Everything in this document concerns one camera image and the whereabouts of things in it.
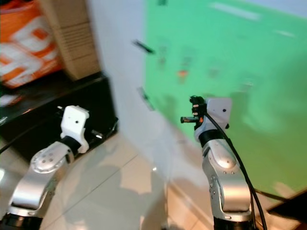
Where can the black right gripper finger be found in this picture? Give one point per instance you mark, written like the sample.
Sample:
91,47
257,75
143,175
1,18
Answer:
195,100
113,126
188,120

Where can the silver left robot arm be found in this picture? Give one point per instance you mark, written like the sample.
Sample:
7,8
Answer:
38,177

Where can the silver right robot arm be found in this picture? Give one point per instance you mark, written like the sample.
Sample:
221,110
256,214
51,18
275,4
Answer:
225,182

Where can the orange key fob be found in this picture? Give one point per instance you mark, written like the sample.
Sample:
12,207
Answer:
183,74

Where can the grey black tape strip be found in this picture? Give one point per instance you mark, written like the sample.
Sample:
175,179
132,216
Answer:
145,98

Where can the green backdrop sheet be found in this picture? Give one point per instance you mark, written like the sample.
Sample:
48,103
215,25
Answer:
259,57

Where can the black glossy cabinet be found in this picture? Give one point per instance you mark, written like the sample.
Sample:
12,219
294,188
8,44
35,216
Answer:
38,110

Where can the brown cardboard box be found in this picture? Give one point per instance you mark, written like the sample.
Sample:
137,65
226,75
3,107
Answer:
76,38

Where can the orange white shopping bag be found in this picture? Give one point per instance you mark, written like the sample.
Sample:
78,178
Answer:
29,48

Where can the black flat stand base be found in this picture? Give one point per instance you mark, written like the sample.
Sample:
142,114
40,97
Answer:
290,208

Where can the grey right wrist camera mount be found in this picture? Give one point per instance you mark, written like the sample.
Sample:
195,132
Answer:
217,112

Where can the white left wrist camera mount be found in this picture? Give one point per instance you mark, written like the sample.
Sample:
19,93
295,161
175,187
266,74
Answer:
75,127

